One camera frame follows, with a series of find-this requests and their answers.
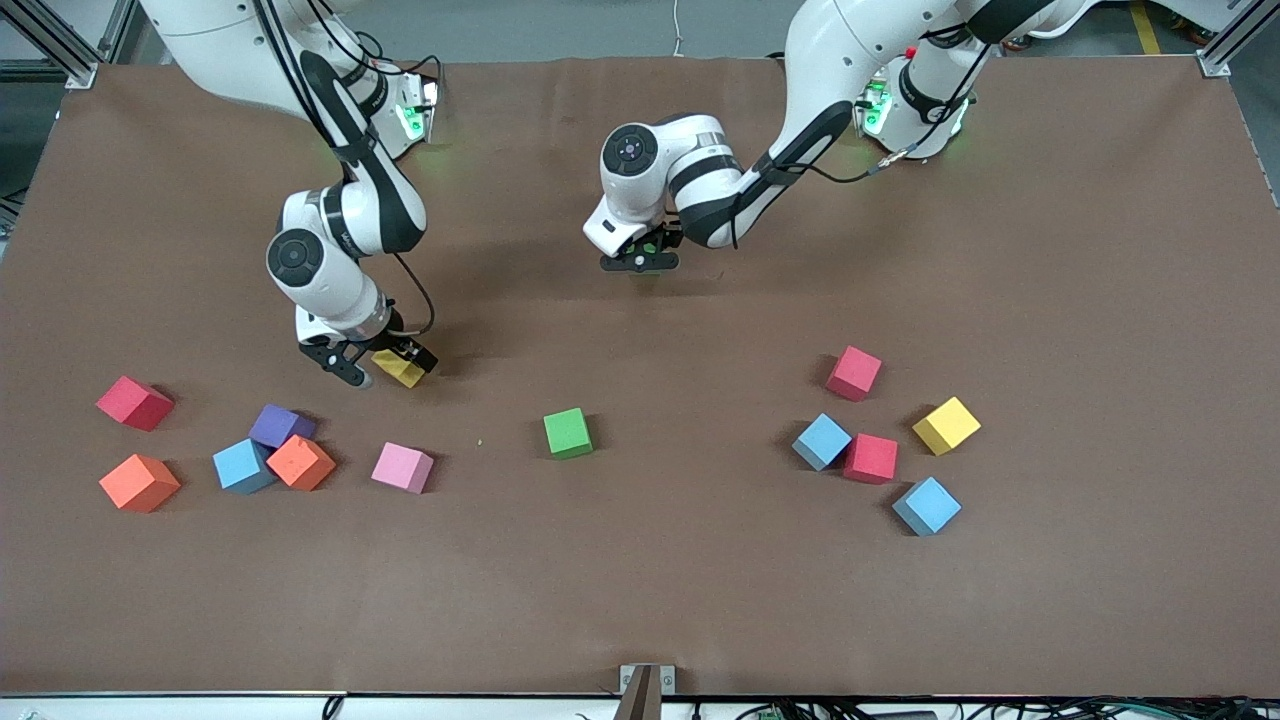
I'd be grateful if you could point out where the yellow foam block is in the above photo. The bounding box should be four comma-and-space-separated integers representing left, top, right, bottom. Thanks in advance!
372, 350, 427, 390
912, 396, 982, 457

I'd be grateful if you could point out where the pink foam block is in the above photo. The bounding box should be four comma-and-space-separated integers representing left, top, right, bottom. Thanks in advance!
371, 443, 435, 495

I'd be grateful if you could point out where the orange foam block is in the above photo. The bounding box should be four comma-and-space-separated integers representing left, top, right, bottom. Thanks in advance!
99, 454, 182, 514
266, 435, 337, 492

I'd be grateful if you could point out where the red foam block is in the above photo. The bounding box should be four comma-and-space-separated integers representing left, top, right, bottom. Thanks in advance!
826, 346, 883, 402
96, 376, 175, 433
842, 433, 899, 485

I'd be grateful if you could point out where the blue foam block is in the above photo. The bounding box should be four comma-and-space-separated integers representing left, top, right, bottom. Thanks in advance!
212, 439, 279, 495
892, 476, 962, 537
792, 413, 853, 472

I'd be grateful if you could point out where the purple foam block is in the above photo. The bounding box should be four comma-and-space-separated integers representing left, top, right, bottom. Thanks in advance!
248, 404, 317, 449

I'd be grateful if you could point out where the metal base connector panel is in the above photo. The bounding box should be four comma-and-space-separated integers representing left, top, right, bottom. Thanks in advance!
855, 80, 893, 136
395, 78, 442, 146

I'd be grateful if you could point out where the brown table mat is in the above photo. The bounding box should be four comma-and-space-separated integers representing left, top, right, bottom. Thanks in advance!
0, 55, 1280, 698

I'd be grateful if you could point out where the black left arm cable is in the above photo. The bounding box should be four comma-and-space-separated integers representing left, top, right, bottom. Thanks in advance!
730, 20, 1001, 251

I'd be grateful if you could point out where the aluminium frame post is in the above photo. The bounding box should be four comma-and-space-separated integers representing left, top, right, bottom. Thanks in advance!
0, 0, 138, 91
1198, 0, 1280, 79

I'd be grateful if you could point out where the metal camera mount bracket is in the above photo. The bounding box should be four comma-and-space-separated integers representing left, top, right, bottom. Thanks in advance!
612, 664, 677, 720

